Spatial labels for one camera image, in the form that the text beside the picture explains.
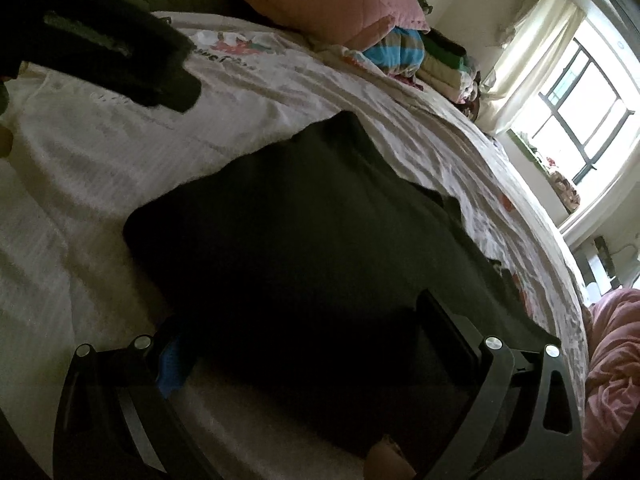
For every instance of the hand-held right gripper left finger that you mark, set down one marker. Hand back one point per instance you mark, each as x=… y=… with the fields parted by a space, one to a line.
x=172 y=375

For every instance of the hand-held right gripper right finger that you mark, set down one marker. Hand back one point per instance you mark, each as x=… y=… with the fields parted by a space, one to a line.
x=452 y=335

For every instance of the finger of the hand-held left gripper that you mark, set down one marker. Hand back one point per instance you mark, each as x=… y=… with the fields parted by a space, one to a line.
x=150 y=70

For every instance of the black shirt with orange patches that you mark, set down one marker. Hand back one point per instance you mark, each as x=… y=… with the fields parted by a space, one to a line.
x=300 y=235

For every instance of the clothes on windowsill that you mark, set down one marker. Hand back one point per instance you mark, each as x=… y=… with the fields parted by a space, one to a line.
x=562 y=185

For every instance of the stack of folded clothes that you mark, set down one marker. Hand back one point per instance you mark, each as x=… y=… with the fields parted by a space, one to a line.
x=450 y=70

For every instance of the person's right hand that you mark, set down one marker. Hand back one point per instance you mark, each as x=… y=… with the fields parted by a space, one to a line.
x=387 y=457

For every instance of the printed white bed sheet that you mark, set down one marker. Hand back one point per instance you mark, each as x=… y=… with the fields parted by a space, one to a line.
x=75 y=185

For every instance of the pink quilt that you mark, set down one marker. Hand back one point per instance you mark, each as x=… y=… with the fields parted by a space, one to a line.
x=615 y=360

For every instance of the blue striped blanket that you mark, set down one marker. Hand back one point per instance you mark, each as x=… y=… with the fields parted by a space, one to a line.
x=400 y=50

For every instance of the cream curtain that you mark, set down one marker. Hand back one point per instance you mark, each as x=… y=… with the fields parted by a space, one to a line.
x=535 y=50

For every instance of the window with dark frame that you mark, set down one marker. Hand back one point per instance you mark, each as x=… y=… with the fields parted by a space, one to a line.
x=585 y=105

